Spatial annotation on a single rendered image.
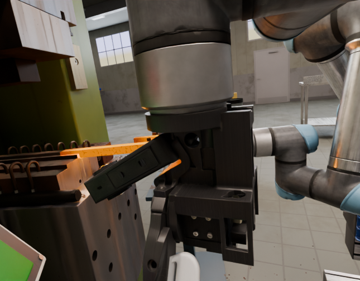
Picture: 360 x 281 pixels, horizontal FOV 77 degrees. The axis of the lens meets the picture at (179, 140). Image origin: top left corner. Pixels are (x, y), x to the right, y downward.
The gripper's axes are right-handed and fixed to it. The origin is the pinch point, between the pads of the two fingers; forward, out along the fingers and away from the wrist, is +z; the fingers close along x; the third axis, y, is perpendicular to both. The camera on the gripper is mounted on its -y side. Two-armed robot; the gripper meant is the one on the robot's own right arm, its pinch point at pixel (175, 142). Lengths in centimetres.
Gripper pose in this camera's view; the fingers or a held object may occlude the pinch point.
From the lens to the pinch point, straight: 61.4
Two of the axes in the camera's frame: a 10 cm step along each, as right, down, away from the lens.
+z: -9.9, 0.9, 1.4
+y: 1.2, 9.6, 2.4
